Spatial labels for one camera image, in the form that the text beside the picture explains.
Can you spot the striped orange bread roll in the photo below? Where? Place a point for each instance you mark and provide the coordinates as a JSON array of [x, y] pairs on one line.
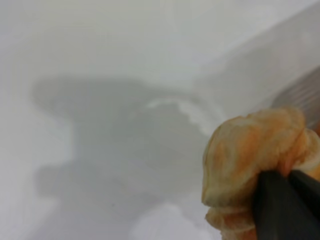
[[250, 160]]

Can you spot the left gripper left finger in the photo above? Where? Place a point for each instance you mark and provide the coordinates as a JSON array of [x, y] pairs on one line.
[[280, 212]]

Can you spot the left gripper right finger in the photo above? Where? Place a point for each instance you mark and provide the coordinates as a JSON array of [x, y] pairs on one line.
[[308, 187]]

